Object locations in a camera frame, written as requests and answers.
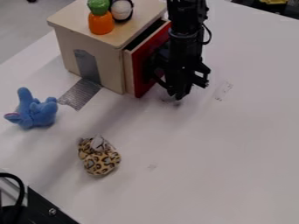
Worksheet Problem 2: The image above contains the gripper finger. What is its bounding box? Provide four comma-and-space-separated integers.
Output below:
174, 84, 194, 102
165, 83, 180, 98

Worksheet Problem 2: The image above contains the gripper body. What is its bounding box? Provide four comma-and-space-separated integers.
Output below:
150, 43, 213, 89

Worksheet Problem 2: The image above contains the drawer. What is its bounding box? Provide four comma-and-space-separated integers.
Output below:
122, 19, 173, 99

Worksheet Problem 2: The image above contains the black and white plush penguin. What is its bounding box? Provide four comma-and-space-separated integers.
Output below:
108, 0, 136, 23

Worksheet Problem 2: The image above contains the cabinet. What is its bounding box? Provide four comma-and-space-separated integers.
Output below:
45, 0, 171, 96

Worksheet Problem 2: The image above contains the grey tape strip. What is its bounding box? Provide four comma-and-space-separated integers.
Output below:
56, 48, 104, 112

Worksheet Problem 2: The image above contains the orange toy carrot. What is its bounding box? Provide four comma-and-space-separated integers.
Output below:
85, 0, 117, 36

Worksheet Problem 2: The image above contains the leopard print plush animal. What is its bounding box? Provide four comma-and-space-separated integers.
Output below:
75, 134, 123, 177

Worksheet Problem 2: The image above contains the blue plush animal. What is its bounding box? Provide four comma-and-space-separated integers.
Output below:
2, 87, 60, 130

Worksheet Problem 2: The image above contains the black metal bracket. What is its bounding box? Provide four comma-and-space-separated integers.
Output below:
0, 186, 81, 224

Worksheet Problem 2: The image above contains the black cable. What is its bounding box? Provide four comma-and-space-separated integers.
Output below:
0, 171, 27, 208

